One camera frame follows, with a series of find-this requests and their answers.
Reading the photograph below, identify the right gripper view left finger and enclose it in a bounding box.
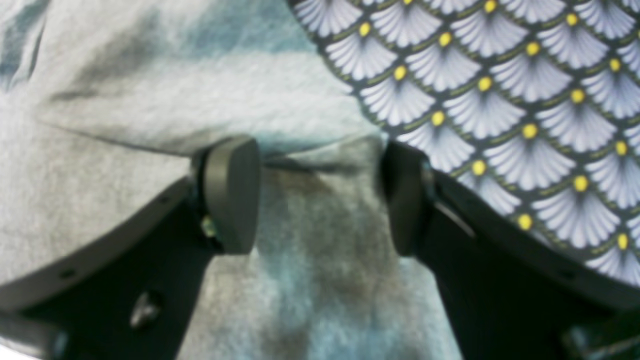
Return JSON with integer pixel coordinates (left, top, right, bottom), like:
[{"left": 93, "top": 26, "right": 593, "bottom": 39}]
[{"left": 1, "top": 136, "right": 261, "bottom": 360}]

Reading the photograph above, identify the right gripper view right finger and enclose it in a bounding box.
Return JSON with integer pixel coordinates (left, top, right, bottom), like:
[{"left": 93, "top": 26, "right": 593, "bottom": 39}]
[{"left": 380, "top": 142, "right": 640, "bottom": 360}]

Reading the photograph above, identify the light grey T-shirt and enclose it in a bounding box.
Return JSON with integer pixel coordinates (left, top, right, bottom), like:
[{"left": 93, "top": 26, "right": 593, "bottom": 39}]
[{"left": 1, "top": 0, "right": 462, "bottom": 360}]

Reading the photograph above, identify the fan-patterned purple tablecloth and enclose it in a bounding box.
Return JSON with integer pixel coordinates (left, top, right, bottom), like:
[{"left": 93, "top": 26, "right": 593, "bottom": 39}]
[{"left": 288, "top": 0, "right": 640, "bottom": 288}]

